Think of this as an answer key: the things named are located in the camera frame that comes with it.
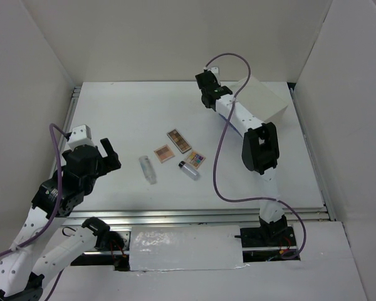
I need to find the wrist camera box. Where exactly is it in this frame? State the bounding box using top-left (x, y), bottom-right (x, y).
top-left (204, 66), bottom-right (219, 76)
top-left (68, 124), bottom-right (94, 151)

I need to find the long brown eyeshadow palette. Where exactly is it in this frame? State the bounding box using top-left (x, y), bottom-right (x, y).
top-left (167, 129), bottom-right (192, 154)

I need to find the colourful glitter eyeshadow palette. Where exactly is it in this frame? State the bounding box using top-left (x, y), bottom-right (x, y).
top-left (184, 150), bottom-right (206, 169)

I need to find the white drawer cabinet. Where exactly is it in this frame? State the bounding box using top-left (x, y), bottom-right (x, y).
top-left (236, 76), bottom-right (288, 124)

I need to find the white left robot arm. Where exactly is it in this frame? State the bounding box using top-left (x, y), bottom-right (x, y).
top-left (0, 138), bottom-right (123, 300)

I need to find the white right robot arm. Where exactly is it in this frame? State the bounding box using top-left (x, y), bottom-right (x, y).
top-left (195, 70), bottom-right (288, 246)

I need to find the clear plastic bottle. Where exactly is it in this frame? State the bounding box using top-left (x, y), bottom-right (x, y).
top-left (138, 156), bottom-right (157, 184)

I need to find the small bottle black cap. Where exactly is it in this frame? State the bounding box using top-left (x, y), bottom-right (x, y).
top-left (178, 161), bottom-right (200, 181)

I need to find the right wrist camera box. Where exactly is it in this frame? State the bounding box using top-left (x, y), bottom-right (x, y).
top-left (204, 66), bottom-right (219, 76)

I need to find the aluminium frame rail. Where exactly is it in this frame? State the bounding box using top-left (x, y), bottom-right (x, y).
top-left (34, 84), bottom-right (336, 230)

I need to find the white front cover board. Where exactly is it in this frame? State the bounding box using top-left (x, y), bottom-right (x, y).
top-left (129, 225), bottom-right (244, 272)

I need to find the pink four-pan eyeshadow palette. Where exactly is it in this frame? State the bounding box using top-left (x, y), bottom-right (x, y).
top-left (154, 144), bottom-right (175, 163)

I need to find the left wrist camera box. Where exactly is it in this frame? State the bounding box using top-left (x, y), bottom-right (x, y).
top-left (68, 124), bottom-right (94, 151)

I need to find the purple-blue drawer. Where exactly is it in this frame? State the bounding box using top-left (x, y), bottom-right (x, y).
top-left (219, 114), bottom-right (245, 137)

